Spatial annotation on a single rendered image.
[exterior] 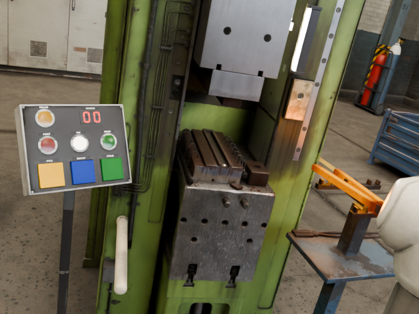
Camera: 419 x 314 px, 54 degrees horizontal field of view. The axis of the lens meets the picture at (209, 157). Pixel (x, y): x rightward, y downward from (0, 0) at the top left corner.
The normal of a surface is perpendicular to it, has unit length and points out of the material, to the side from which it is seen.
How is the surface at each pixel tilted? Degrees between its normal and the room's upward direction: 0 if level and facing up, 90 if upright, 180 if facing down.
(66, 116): 60
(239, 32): 90
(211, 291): 90
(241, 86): 90
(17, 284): 0
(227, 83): 90
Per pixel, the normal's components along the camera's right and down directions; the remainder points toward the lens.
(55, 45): 0.39, 0.41
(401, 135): -0.87, 0.00
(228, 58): 0.18, 0.40
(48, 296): 0.18, -0.91
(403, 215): -0.72, -0.14
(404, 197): -0.56, -0.54
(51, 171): 0.58, -0.11
